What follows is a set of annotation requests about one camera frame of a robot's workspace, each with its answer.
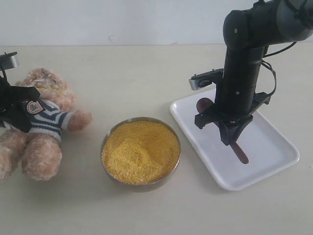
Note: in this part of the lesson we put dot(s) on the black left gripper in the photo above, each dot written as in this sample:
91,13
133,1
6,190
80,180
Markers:
11,107

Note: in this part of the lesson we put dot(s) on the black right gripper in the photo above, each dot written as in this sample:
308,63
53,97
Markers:
235,100

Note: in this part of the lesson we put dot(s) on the pink teddy bear striped shirt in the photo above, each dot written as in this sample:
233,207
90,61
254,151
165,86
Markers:
38,150

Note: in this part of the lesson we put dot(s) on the dark red wooden spoon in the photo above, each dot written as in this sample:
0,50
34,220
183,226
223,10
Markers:
201,105

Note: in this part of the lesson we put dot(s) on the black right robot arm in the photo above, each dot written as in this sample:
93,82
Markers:
247,36

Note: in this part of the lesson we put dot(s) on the white rectangular plastic tray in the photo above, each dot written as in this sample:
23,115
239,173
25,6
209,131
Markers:
267,150

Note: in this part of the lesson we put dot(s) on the yellow millet grain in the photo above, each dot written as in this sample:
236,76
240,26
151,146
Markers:
141,154

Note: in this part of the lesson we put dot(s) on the metal bowl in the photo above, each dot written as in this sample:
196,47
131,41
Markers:
141,186

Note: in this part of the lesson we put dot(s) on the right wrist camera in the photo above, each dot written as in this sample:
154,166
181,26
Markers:
199,81

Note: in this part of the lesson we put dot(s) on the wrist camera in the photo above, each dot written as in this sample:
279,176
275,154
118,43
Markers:
199,81
9,60

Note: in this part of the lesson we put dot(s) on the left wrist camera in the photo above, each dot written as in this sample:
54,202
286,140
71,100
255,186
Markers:
9,60

